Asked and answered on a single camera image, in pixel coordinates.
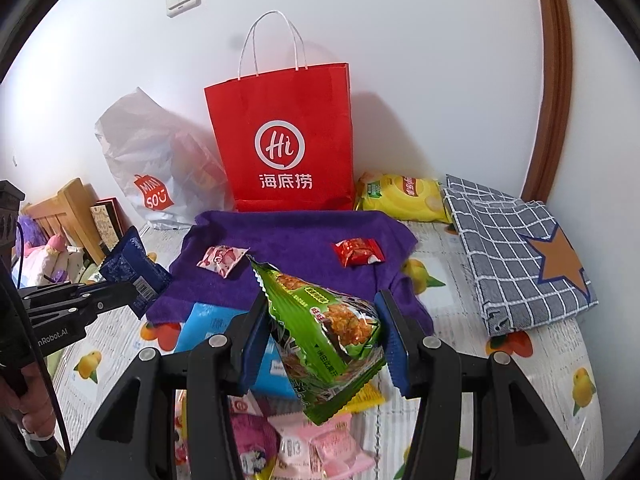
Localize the small pink white snack packet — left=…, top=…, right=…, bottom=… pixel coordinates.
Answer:
left=196, top=245, right=251, bottom=277

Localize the grey checked cloth with star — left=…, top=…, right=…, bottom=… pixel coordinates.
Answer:
left=442, top=175, right=599, bottom=337

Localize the red paper bag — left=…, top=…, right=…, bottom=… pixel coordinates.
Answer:
left=204, top=10, right=355, bottom=212

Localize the purple towel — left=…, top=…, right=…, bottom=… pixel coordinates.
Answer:
left=145, top=210, right=435, bottom=336

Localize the blue tissue pack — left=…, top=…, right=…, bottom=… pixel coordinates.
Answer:
left=174, top=302, right=301, bottom=401

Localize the magenta snack packet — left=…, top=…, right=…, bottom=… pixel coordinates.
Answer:
left=230, top=395, right=281, bottom=480

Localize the yellow snack packet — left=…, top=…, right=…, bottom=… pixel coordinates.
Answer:
left=345, top=380, right=387, bottom=413

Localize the dark blue snack packet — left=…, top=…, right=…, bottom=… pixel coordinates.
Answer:
left=98, top=226, right=173, bottom=320

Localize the wooden headboard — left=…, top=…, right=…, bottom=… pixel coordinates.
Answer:
left=25, top=177, right=106, bottom=266

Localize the fruit print tablecloth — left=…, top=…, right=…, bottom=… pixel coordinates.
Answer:
left=50, top=217, right=603, bottom=480

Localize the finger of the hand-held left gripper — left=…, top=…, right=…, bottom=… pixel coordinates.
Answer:
left=27, top=287, right=138, bottom=328
left=20, top=282, right=132, bottom=307

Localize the white plastic bag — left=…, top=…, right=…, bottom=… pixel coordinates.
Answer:
left=95, top=87, right=236, bottom=231

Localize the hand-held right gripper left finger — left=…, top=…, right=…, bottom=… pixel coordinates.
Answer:
left=62, top=287, right=273, bottom=480

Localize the yellow chips bag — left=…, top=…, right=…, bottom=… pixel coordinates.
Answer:
left=354, top=172, right=453, bottom=224

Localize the person's left hand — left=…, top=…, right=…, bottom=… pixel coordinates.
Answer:
left=20, top=360, right=57, bottom=440

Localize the green snack packet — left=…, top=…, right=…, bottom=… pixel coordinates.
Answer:
left=248, top=255, right=388, bottom=426

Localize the light pink snack packet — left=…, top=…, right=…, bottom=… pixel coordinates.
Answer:
left=272, top=410, right=321, bottom=480
left=310, top=410, right=377, bottom=471

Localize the brown wooden door frame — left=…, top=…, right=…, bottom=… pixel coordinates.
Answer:
left=520, top=0, right=573, bottom=203

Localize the red snack packet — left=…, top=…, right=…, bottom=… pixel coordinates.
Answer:
left=334, top=237, right=387, bottom=267

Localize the pink purple plush toy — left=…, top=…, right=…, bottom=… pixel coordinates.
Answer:
left=17, top=215, right=86, bottom=288

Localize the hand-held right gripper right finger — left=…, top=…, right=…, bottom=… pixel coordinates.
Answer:
left=375, top=289, right=586, bottom=480

